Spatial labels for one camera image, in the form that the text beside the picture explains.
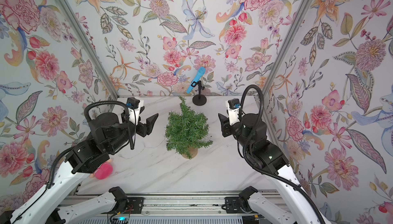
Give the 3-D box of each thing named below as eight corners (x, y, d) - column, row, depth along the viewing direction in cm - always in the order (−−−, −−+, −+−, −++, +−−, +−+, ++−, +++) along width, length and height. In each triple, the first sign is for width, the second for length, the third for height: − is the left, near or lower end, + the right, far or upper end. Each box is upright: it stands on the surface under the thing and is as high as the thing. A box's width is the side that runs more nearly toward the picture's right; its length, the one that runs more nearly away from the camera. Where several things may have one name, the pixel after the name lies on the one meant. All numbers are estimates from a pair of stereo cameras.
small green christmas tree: (164, 151, 94) (153, 119, 69) (184, 132, 102) (180, 98, 77) (190, 173, 85) (187, 147, 60) (209, 151, 94) (213, 119, 69)
